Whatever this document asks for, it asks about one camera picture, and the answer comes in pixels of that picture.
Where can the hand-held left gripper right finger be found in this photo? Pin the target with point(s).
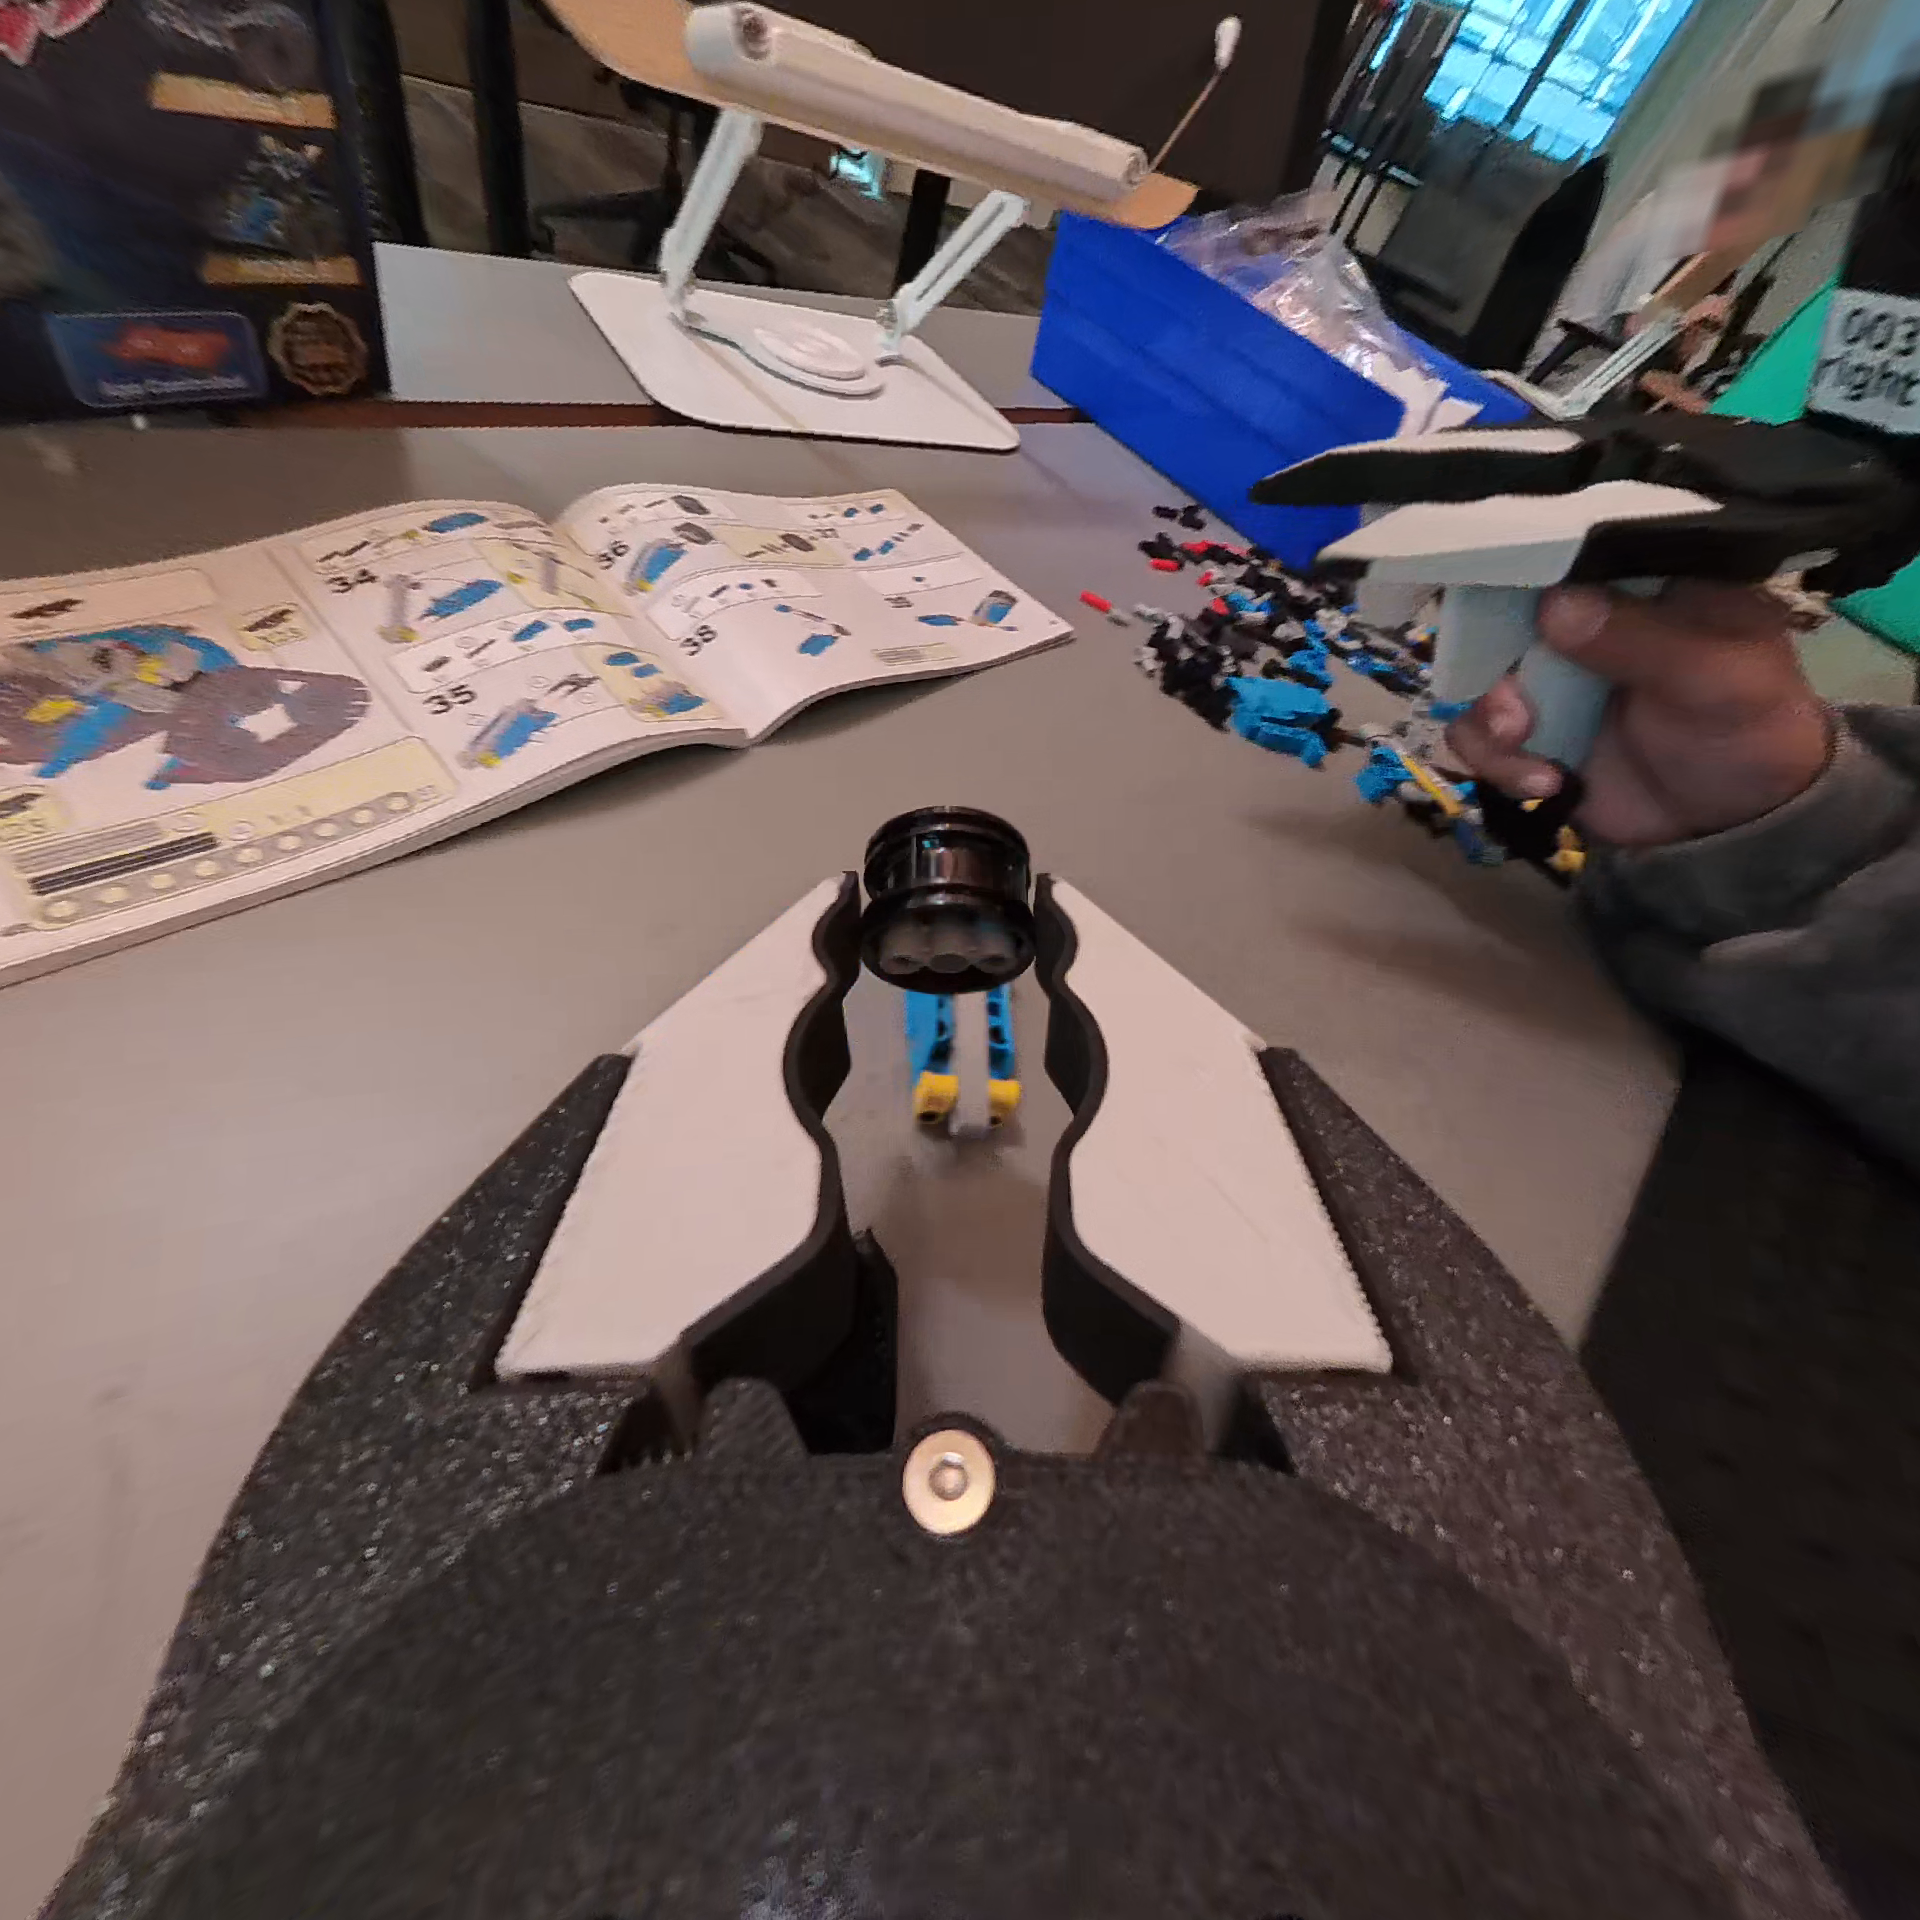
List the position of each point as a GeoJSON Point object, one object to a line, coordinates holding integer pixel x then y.
{"type": "Point", "coordinates": [1215, 1184]}

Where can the grey desk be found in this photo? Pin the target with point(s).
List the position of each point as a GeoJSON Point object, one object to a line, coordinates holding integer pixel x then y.
{"type": "Point", "coordinates": [300, 1201]}

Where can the pile of small bricks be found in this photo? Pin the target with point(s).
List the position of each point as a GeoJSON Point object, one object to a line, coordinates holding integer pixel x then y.
{"type": "Point", "coordinates": [1277, 661]}

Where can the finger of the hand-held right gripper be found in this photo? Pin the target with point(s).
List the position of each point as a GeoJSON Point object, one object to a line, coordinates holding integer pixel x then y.
{"type": "Point", "coordinates": [1500, 540]}
{"type": "Point", "coordinates": [1424, 465]}

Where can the blue plastic bin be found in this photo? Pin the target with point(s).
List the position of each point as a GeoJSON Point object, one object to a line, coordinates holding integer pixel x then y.
{"type": "Point", "coordinates": [1171, 358]}

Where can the instruction booklet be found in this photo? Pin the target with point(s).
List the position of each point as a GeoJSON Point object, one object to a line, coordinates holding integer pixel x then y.
{"type": "Point", "coordinates": [452, 675]}

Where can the blue grey brick assembly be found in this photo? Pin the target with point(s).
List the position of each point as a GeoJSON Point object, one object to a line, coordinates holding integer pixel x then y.
{"type": "Point", "coordinates": [938, 1050]}

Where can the black board panel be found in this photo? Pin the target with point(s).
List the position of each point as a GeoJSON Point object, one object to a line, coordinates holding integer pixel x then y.
{"type": "Point", "coordinates": [1051, 59]}

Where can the black toy wheel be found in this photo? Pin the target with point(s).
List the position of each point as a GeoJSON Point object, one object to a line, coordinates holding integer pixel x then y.
{"type": "Point", "coordinates": [944, 877]}

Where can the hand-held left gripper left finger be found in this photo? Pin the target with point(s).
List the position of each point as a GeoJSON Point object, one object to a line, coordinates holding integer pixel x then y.
{"type": "Point", "coordinates": [676, 1184]}

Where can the person's right hand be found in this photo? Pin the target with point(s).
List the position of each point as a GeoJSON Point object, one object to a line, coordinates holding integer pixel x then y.
{"type": "Point", "coordinates": [1710, 705]}

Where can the plastic bag in bin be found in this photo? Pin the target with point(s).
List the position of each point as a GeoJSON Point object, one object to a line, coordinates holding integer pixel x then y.
{"type": "Point", "coordinates": [1307, 284]}

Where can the black office chair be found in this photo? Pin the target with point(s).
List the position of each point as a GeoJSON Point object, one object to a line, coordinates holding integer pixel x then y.
{"type": "Point", "coordinates": [1500, 253]}

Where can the dark blue robot kit box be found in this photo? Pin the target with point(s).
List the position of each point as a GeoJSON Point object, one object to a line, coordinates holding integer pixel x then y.
{"type": "Point", "coordinates": [149, 194]}

